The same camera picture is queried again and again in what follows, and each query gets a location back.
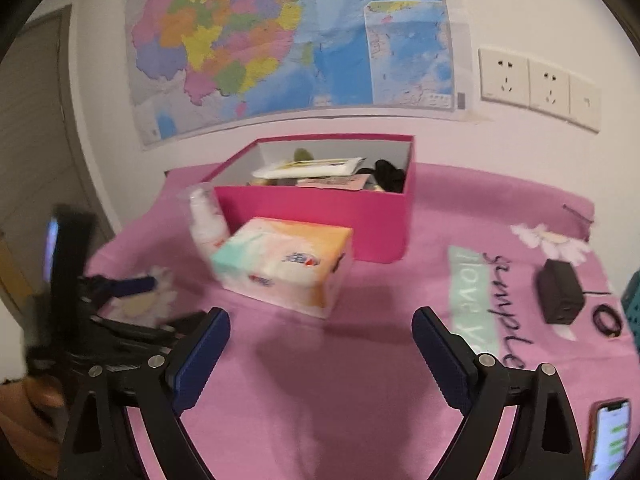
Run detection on white printed plastic pouch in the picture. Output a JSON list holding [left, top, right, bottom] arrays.
[[252, 157, 366, 180]]

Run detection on left hand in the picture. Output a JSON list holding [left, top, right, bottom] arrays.
[[1, 376, 65, 479]]

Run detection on smartphone orange case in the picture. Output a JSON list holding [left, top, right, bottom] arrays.
[[585, 398, 631, 480]]

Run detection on white pump lotion bottle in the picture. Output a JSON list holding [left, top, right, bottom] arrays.
[[186, 184, 230, 264]]

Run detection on grey door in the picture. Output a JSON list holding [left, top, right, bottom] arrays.
[[1, 8, 114, 312]]

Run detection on pastel tissue pack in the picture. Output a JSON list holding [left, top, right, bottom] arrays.
[[212, 217, 354, 320]]

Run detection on black power adapter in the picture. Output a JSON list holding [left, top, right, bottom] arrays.
[[536, 259, 585, 325]]

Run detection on blue perforated plastic rack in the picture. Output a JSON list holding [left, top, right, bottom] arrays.
[[622, 271, 640, 351]]

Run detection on pink bedsheet cloth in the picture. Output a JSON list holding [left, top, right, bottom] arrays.
[[89, 165, 639, 479]]

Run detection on green frog plush toy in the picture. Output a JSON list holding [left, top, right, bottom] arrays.
[[294, 148, 314, 162]]

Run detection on pink storage box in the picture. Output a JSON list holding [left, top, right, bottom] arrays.
[[203, 133, 416, 263]]

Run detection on black adapter cable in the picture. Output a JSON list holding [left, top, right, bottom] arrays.
[[581, 288, 625, 338]]

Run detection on wall map poster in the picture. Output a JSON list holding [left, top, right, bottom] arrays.
[[125, 0, 457, 146]]

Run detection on white wall socket panel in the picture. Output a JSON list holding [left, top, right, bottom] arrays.
[[478, 47, 602, 133]]

